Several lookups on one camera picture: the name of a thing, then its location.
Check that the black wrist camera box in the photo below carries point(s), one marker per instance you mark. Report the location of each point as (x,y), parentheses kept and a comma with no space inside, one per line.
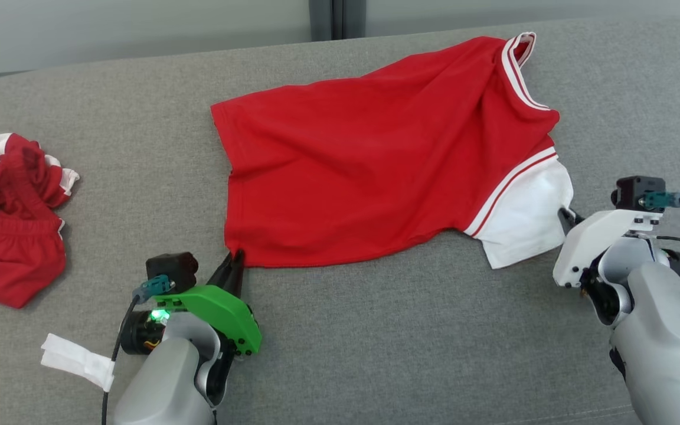
(172,265)
(632,192)

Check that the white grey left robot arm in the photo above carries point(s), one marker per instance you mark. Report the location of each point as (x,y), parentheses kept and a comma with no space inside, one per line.
(163,383)

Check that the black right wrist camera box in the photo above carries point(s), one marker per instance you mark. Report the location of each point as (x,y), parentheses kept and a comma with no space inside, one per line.
(632,192)

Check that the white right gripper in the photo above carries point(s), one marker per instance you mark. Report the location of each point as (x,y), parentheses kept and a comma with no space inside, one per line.
(588,236)

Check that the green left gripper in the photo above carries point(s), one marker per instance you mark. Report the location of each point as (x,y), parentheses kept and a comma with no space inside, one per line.
(222,307)

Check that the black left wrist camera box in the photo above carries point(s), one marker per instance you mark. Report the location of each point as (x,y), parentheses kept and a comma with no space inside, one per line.
(172,265)

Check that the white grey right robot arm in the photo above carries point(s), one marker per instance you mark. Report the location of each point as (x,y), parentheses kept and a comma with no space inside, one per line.
(664,342)

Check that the red basketball shorts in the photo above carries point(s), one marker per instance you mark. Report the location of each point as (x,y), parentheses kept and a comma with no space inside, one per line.
(9,254)

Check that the grey double partition post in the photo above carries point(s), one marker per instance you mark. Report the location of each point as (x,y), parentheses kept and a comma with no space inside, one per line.
(337,18)

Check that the red white basketball jersey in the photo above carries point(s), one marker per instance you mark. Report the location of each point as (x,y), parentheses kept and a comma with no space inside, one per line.
(346,177)

